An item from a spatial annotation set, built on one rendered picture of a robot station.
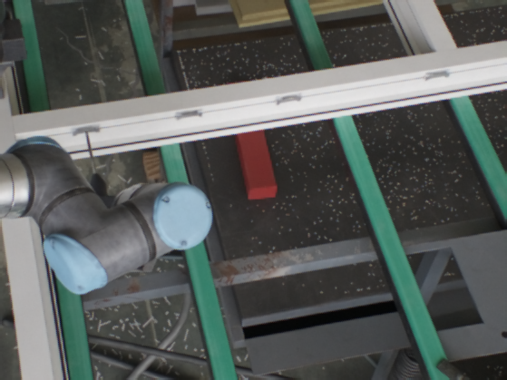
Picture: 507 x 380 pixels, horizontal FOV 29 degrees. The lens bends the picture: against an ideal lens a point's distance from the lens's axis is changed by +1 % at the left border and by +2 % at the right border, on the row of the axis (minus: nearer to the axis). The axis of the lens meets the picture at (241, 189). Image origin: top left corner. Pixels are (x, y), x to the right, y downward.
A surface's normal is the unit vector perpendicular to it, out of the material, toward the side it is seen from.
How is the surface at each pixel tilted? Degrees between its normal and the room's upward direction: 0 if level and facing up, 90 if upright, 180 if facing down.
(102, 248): 29
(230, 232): 0
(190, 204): 42
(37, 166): 33
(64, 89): 0
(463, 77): 90
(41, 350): 0
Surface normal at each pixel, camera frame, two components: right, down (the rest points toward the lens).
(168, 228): 0.53, -0.03
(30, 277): 0.07, -0.58
